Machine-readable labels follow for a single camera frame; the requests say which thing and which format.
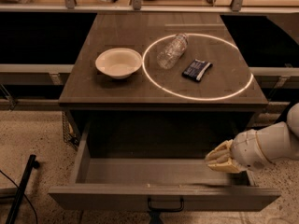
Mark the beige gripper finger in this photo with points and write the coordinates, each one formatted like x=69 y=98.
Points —
x=228 y=167
x=220 y=154

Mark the wire mesh basket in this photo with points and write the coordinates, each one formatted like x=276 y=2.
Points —
x=68 y=133

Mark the clear plastic water bottle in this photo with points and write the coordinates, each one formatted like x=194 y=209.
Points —
x=172 y=52

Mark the grey top drawer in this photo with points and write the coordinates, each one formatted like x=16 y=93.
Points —
x=156 y=185

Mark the blue cross floor tape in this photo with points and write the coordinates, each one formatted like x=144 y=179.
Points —
x=155 y=218

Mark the black metal stand leg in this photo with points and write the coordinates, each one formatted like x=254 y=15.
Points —
x=31 y=164

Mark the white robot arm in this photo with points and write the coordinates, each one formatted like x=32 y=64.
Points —
x=280 y=140

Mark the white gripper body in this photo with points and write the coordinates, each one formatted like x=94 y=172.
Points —
x=245 y=150

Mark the white bowl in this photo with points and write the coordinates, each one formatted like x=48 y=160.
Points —
x=118 y=63

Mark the dark blue snack packet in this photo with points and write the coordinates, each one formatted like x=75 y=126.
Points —
x=196 y=69

